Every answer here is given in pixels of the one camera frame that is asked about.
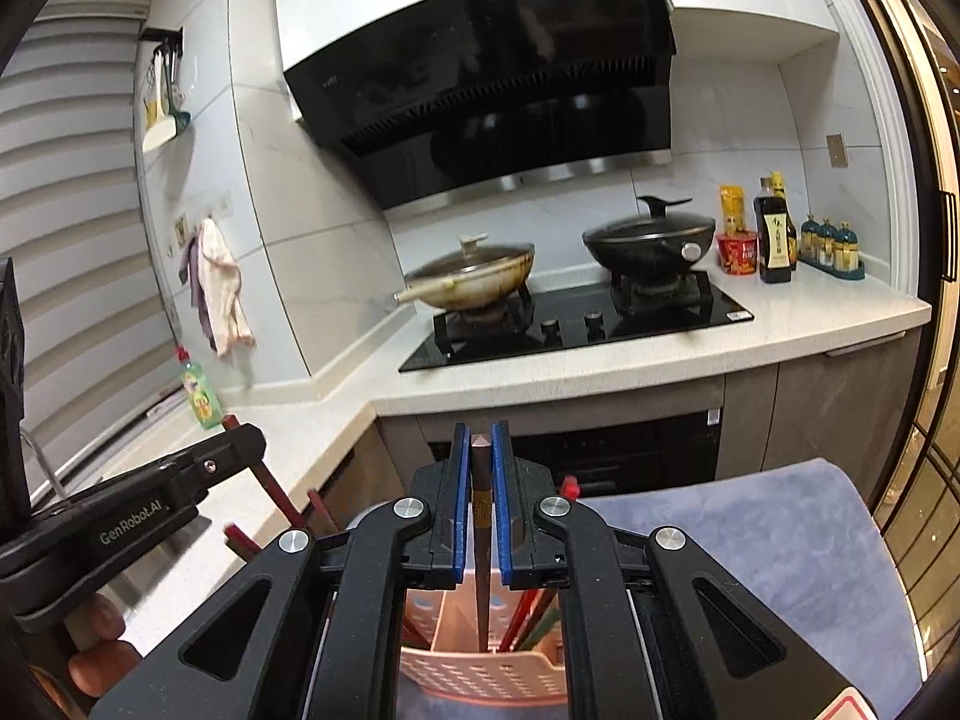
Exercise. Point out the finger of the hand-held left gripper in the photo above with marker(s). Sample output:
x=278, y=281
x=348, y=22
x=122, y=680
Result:
x=217, y=461

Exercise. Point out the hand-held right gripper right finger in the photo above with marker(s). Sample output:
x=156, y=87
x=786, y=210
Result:
x=501, y=525

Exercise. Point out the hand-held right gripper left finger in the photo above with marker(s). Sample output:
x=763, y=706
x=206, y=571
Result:
x=456, y=510

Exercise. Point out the brown chopstick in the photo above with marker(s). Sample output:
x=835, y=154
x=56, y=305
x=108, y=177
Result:
x=480, y=480

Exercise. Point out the pink perforated utensil holder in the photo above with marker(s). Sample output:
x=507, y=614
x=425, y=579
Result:
x=480, y=679

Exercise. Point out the person's left hand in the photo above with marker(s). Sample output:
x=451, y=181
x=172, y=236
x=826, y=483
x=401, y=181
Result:
x=97, y=671

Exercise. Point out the white soap tray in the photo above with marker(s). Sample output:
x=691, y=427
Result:
x=166, y=409

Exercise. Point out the green dish soap bottle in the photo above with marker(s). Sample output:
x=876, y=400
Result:
x=199, y=390

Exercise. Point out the red-brown chopstick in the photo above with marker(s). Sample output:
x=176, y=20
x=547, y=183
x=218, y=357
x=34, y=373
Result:
x=523, y=615

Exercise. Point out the black built-in oven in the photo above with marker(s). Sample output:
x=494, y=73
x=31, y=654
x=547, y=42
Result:
x=600, y=450

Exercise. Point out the white hanging towel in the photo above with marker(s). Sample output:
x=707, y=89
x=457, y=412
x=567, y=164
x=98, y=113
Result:
x=225, y=285

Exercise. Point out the purple hanging cloth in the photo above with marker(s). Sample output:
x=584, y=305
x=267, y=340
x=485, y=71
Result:
x=189, y=270

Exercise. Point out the black gas stove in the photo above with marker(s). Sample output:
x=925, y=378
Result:
x=570, y=330

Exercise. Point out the blue fleece blanket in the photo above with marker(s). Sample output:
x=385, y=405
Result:
x=712, y=577

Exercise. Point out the golden wok with lid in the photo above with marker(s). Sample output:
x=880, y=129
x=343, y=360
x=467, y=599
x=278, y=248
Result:
x=472, y=274

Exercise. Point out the white window blinds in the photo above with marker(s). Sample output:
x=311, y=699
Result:
x=82, y=240

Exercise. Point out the black wok with lid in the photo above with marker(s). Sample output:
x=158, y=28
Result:
x=649, y=247

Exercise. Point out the teal hanging scraper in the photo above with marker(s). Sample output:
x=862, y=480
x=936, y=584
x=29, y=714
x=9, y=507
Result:
x=180, y=116

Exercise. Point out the red instant noodle cup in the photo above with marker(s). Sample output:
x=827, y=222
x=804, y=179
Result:
x=739, y=253

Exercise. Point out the yellow seasoning packet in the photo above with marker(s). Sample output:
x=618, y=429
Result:
x=731, y=210

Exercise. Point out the dark soy sauce bottle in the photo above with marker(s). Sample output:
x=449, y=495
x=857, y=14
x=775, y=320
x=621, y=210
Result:
x=772, y=240

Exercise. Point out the teal spice jar tray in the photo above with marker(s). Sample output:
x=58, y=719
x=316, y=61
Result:
x=832, y=270

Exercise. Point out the black range hood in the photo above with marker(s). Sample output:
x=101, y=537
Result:
x=487, y=90

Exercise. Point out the teal spice jar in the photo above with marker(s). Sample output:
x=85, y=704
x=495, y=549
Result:
x=827, y=240
x=810, y=236
x=846, y=244

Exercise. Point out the yellow capped sauce bottle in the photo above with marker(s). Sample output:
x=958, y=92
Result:
x=786, y=199

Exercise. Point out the glass sliding door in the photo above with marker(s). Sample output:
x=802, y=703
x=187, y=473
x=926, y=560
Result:
x=930, y=315

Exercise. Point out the black wall hook rack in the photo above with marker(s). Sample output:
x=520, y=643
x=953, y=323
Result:
x=161, y=36

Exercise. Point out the brass wall outlet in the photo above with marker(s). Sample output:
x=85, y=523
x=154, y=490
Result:
x=838, y=150

